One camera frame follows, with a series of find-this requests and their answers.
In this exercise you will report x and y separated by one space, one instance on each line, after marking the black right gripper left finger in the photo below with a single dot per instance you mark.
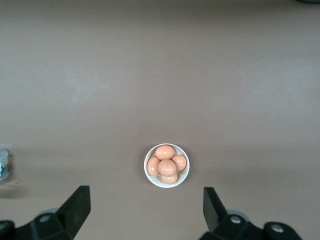
72 212

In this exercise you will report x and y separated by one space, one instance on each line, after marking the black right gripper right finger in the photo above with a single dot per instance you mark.
216 215

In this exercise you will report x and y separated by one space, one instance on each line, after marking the brown egg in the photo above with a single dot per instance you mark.
152 167
181 162
169 179
165 151
167 167

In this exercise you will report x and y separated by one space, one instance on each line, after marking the clear plastic egg box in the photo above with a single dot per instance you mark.
3 160

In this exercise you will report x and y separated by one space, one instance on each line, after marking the white round bowl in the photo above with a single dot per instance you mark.
155 181

